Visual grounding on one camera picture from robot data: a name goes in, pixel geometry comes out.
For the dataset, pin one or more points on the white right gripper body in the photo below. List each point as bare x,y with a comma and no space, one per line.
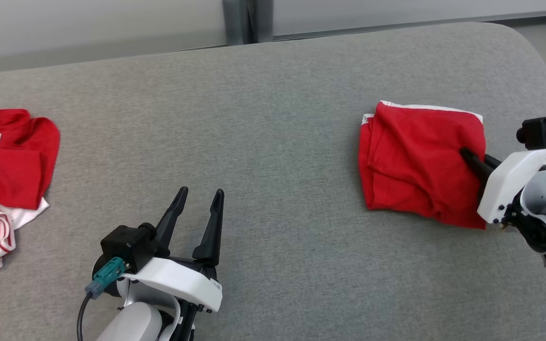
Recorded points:
505,184

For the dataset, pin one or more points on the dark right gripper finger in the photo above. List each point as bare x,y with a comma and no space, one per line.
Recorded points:
477,163
493,162

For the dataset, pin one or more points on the red jersey with white stripes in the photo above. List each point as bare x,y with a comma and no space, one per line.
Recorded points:
410,161

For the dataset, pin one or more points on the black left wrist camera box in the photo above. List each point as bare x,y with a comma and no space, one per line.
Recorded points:
128,244

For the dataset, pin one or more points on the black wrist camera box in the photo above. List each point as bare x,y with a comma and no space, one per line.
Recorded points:
538,131
128,244

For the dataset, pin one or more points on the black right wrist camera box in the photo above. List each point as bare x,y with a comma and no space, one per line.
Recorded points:
538,131

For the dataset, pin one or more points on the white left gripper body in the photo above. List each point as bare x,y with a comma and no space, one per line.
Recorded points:
183,279

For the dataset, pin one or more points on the grey partition post with cabling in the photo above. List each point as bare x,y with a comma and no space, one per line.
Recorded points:
235,21

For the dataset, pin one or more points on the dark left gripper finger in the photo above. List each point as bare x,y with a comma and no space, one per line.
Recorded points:
171,222
213,227

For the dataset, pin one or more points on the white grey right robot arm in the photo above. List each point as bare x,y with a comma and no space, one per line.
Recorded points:
538,194

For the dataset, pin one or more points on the red garment striped white trim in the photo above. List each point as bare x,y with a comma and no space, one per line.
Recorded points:
17,166

